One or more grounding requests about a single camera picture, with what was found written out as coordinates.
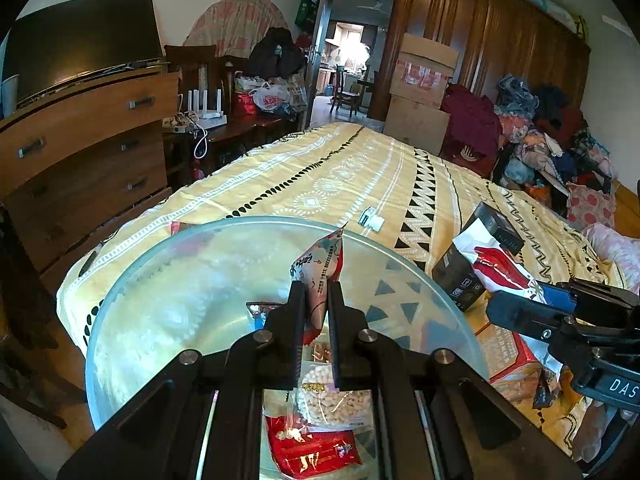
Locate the wooden dresser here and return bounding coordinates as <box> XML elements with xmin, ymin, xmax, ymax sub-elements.
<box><xmin>0</xmin><ymin>62</ymin><xmax>181</xmax><ymax>281</ymax></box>

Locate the red-printed cardboard box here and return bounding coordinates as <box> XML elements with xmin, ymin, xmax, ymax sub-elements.
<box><xmin>390</xmin><ymin>57</ymin><xmax>453</xmax><ymax>109</ymax></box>

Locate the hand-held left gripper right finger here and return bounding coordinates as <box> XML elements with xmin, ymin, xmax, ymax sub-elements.
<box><xmin>326</xmin><ymin>281</ymin><xmax>583</xmax><ymax>480</ymax></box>

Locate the black clothing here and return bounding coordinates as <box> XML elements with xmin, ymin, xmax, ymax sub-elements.
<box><xmin>245</xmin><ymin>26</ymin><xmax>308</xmax><ymax>81</ymax></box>

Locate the grey plastic cup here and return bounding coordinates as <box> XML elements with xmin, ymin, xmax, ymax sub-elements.
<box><xmin>0</xmin><ymin>74</ymin><xmax>21</xmax><ymax>118</ymax></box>

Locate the clear packet of pale balls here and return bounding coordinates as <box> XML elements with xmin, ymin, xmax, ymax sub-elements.
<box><xmin>297</xmin><ymin>360</ymin><xmax>376</xmax><ymax>431</ymax></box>

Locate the yellow patterned blanket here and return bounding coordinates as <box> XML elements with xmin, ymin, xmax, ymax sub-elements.
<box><xmin>55</xmin><ymin>121</ymin><xmax>640</xmax><ymax>466</ymax></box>

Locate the large white red snack bag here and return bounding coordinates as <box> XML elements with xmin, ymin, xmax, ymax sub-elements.
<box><xmin>451</xmin><ymin>220</ymin><xmax>551</xmax><ymax>306</ymax></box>

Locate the room door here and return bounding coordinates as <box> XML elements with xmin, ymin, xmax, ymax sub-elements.
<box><xmin>307</xmin><ymin>0</ymin><xmax>336</xmax><ymax>128</ymax></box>

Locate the black cardboard box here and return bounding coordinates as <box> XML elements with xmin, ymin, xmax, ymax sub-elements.
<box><xmin>432</xmin><ymin>201</ymin><xmax>526</xmax><ymax>311</ymax></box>

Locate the black flat television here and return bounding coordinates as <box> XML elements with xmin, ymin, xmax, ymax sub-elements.
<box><xmin>2</xmin><ymin>0</ymin><xmax>166</xmax><ymax>106</ymax></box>

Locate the white red plastic bag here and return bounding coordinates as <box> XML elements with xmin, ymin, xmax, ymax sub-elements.
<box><xmin>248</xmin><ymin>81</ymin><xmax>292</xmax><ymax>113</ymax></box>

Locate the small white black item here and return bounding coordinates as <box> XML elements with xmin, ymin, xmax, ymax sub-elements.
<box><xmin>359</xmin><ymin>207</ymin><xmax>387</xmax><ymax>231</ymax></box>

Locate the pink round cloth cover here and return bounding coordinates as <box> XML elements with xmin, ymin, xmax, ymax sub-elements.
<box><xmin>182</xmin><ymin>0</ymin><xmax>291</xmax><ymax>56</ymax></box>

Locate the pile of clothes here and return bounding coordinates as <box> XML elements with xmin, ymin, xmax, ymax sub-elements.
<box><xmin>492</xmin><ymin>74</ymin><xmax>618</xmax><ymax>196</ymax></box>

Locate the red white pointed snack packet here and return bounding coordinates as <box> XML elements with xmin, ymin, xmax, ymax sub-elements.
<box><xmin>289</xmin><ymin>224</ymin><xmax>348</xmax><ymax>346</ymax></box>

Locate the brown wooden wardrobe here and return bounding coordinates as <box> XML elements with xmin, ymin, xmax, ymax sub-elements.
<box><xmin>370</xmin><ymin>0</ymin><xmax>591</xmax><ymax>126</ymax></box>

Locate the glass bowl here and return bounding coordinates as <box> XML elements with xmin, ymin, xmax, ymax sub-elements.
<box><xmin>85</xmin><ymin>216</ymin><xmax>491</xmax><ymax>480</ymax></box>

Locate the orange box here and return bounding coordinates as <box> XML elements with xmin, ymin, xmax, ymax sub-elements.
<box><xmin>472</xmin><ymin>320</ymin><xmax>543</xmax><ymax>386</ymax></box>

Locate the white power strip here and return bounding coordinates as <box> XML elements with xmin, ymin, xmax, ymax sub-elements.
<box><xmin>162</xmin><ymin>115</ymin><xmax>201</xmax><ymax>133</ymax></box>

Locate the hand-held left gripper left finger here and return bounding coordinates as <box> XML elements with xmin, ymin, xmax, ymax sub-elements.
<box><xmin>57</xmin><ymin>280</ymin><xmax>307</xmax><ymax>480</ymax></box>

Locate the pink floral pillow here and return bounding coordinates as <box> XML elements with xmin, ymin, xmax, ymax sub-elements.
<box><xmin>565</xmin><ymin>182</ymin><xmax>617</xmax><ymax>233</ymax></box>

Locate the small plain cardboard box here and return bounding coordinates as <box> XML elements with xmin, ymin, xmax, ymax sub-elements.
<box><xmin>397</xmin><ymin>33</ymin><xmax>460</xmax><ymax>71</ymax></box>

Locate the red gold snack packet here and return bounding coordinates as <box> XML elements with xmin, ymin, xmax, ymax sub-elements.
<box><xmin>263</xmin><ymin>412</ymin><xmax>366</xmax><ymax>480</ymax></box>

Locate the green bag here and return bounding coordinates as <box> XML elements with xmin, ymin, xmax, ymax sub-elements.
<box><xmin>294</xmin><ymin>0</ymin><xmax>318</xmax><ymax>28</ymax></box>

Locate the dark red clothing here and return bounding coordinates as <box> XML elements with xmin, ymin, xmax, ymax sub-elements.
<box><xmin>440</xmin><ymin>84</ymin><xmax>503</xmax><ymax>178</ymax></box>

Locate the white router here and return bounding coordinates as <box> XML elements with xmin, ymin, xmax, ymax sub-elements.
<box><xmin>186</xmin><ymin>87</ymin><xmax>228</xmax><ymax>133</ymax></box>

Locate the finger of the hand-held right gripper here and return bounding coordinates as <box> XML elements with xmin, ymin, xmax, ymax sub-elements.
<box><xmin>486</xmin><ymin>289</ymin><xmax>583</xmax><ymax>350</ymax></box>
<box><xmin>539</xmin><ymin>279</ymin><xmax>640</xmax><ymax>312</ymax></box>

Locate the wooden side table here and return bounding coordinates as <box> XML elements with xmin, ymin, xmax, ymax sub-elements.
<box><xmin>162</xmin><ymin>112</ymin><xmax>301</xmax><ymax>181</ymax></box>

